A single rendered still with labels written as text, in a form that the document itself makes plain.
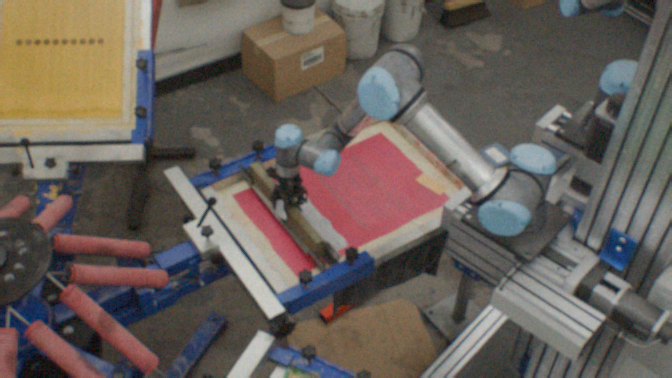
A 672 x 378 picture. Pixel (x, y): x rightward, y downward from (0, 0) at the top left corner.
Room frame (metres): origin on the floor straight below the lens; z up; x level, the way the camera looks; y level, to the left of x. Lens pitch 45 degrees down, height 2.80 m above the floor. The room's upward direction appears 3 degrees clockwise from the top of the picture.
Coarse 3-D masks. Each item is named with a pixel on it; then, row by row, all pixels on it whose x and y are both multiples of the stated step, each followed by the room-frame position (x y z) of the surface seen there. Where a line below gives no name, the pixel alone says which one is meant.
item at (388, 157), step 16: (368, 144) 2.08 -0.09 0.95; (384, 144) 2.08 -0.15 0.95; (384, 160) 2.00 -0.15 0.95; (400, 160) 2.00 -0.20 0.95; (304, 176) 1.90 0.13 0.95; (240, 192) 1.81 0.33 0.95; (320, 192) 1.83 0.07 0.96; (240, 208) 1.74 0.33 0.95; (256, 208) 1.74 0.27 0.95; (320, 208) 1.75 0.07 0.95; (256, 224) 1.67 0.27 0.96; (272, 224) 1.67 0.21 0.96
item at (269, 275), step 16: (400, 128) 2.14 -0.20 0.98; (416, 144) 2.06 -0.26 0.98; (272, 160) 1.94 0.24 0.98; (432, 160) 1.99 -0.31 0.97; (240, 176) 1.87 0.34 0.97; (448, 176) 1.92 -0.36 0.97; (208, 192) 1.77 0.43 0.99; (224, 208) 1.70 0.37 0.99; (224, 224) 1.64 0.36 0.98; (432, 224) 1.67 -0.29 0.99; (240, 240) 1.57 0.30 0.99; (400, 240) 1.60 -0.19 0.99; (416, 240) 1.61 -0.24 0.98; (256, 256) 1.51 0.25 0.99; (384, 256) 1.54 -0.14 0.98; (272, 272) 1.45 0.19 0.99; (272, 288) 1.40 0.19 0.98
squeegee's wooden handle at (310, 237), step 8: (256, 168) 1.82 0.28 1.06; (256, 176) 1.80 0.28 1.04; (264, 176) 1.78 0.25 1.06; (256, 184) 1.80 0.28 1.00; (264, 184) 1.76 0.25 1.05; (272, 184) 1.75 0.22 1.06; (264, 192) 1.76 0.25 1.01; (288, 216) 1.64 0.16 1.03; (296, 216) 1.61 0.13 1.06; (288, 224) 1.64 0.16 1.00; (296, 224) 1.60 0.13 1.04; (304, 224) 1.58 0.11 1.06; (296, 232) 1.60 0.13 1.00; (304, 232) 1.56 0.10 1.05; (312, 232) 1.55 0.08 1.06; (304, 240) 1.56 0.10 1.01; (312, 240) 1.52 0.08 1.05; (320, 240) 1.52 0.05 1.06; (312, 248) 1.52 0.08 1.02; (320, 248) 1.52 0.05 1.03; (320, 256) 1.52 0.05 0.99
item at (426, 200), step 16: (400, 176) 1.92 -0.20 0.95; (416, 176) 1.92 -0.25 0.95; (416, 192) 1.85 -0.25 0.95; (432, 192) 1.85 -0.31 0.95; (336, 208) 1.76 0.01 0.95; (416, 208) 1.77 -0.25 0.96; (432, 208) 1.77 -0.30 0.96; (336, 224) 1.68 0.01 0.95; (352, 224) 1.69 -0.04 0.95; (384, 224) 1.69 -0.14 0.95; (400, 224) 1.70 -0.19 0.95; (272, 240) 1.60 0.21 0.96; (288, 240) 1.61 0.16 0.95; (352, 240) 1.62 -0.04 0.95; (368, 240) 1.62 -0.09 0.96; (288, 256) 1.54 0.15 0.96; (304, 256) 1.55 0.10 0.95
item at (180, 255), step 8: (176, 248) 1.48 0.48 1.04; (184, 248) 1.48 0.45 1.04; (192, 248) 1.48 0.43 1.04; (160, 256) 1.45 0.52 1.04; (168, 256) 1.45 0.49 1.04; (176, 256) 1.45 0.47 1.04; (184, 256) 1.45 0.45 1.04; (192, 256) 1.46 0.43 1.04; (160, 264) 1.42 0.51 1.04; (168, 264) 1.42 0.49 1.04; (176, 264) 1.43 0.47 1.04; (184, 264) 1.44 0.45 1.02; (168, 272) 1.41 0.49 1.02; (176, 272) 1.42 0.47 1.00
